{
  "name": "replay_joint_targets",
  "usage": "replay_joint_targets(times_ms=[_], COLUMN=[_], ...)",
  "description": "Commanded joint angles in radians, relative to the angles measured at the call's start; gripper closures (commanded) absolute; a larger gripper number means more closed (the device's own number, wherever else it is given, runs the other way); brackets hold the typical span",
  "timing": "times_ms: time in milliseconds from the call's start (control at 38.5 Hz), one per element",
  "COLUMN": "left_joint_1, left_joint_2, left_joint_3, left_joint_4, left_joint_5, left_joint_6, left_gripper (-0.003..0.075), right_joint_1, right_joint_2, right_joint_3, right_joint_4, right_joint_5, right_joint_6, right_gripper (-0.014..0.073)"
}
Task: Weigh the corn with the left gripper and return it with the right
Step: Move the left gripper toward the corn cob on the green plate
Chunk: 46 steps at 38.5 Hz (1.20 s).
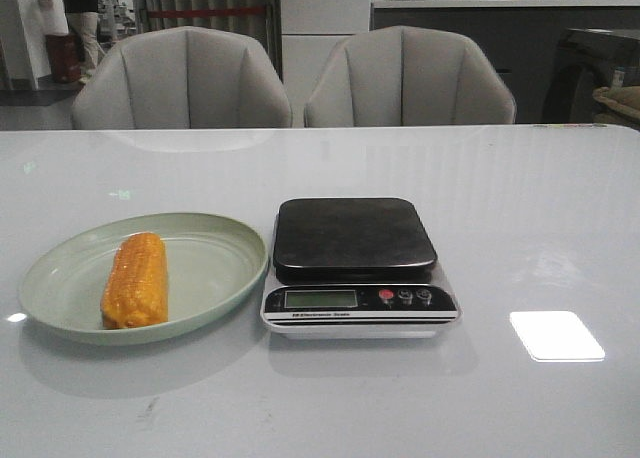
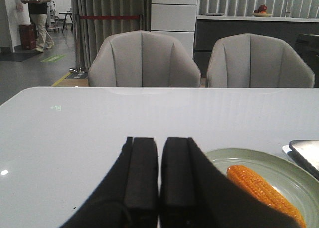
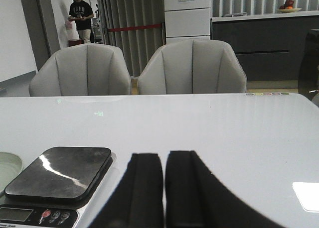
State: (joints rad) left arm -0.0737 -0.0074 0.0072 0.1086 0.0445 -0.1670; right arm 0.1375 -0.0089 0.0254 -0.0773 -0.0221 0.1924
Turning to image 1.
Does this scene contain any yellow corn cob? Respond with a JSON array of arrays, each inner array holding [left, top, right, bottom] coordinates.
[[100, 232, 169, 330]]

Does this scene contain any black silver kitchen scale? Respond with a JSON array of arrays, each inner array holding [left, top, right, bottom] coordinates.
[[260, 197, 462, 339]]

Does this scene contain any right grey upholstered chair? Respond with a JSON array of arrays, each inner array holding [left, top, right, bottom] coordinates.
[[304, 26, 516, 128]]

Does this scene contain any grey upholstered chair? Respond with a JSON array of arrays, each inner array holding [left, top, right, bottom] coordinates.
[[304, 26, 516, 128], [71, 26, 292, 130]]

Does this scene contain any left grey upholstered chair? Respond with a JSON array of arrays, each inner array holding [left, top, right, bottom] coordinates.
[[71, 26, 292, 130]]

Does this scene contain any light green oval plate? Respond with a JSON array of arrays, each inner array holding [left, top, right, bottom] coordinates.
[[19, 213, 269, 346]]

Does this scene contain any white drawer cabinet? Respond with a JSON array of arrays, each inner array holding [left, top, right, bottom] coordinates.
[[280, 0, 371, 127]]

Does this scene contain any red barrier tape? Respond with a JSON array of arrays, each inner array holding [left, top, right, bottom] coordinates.
[[146, 5, 269, 19]]

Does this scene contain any dark grey counter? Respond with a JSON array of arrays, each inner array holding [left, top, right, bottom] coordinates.
[[372, 0, 639, 123]]

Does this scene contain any red bin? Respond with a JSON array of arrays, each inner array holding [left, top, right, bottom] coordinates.
[[45, 34, 81, 84]]

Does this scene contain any black appliance at right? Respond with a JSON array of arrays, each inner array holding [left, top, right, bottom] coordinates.
[[541, 28, 639, 123]]

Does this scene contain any beige cushion at right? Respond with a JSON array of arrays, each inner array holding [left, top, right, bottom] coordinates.
[[592, 86, 640, 130]]

